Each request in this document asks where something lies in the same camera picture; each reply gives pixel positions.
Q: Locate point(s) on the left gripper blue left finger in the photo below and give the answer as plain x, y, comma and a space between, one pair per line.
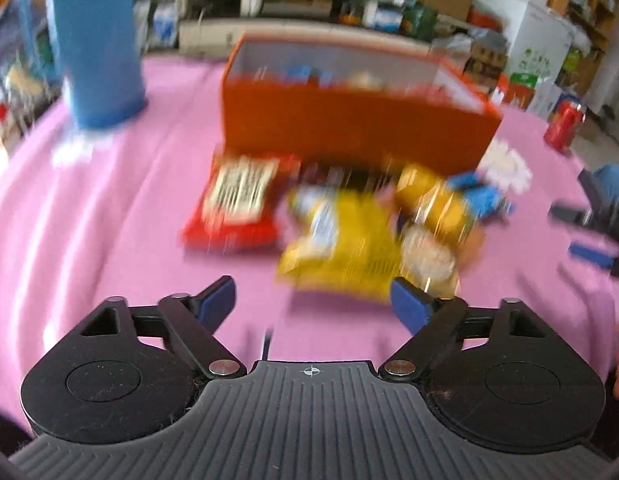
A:
191, 323

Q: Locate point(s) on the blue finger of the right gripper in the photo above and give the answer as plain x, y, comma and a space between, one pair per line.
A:
603, 261
569, 214

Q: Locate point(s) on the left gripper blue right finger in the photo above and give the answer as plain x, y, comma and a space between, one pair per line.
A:
433, 325

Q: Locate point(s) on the blue striped snack packet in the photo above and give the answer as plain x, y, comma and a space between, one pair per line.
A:
484, 200

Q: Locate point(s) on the red white label snack bag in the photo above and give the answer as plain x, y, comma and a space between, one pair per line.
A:
237, 209

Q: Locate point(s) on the yellow snack bag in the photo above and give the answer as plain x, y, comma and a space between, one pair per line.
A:
345, 244

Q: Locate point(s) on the gold candy bag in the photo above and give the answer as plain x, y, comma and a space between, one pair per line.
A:
430, 201

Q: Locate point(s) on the Danisa butter cookies packet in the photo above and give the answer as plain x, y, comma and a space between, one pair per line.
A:
433, 266

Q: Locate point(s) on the dark brown chocolate snack bag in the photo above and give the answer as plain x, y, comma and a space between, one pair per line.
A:
344, 178

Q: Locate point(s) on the red soda can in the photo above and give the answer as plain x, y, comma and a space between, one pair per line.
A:
564, 125

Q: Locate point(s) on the pink floral tablecloth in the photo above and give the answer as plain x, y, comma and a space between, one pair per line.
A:
76, 229

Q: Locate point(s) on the white refrigerator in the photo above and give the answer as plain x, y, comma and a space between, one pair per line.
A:
538, 40

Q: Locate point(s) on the orange storage box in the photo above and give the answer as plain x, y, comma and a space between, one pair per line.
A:
353, 104

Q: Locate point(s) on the white TV cabinet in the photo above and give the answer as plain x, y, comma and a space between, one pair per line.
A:
214, 30

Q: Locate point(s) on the blue thermos jug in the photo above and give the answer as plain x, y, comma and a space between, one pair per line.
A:
95, 58

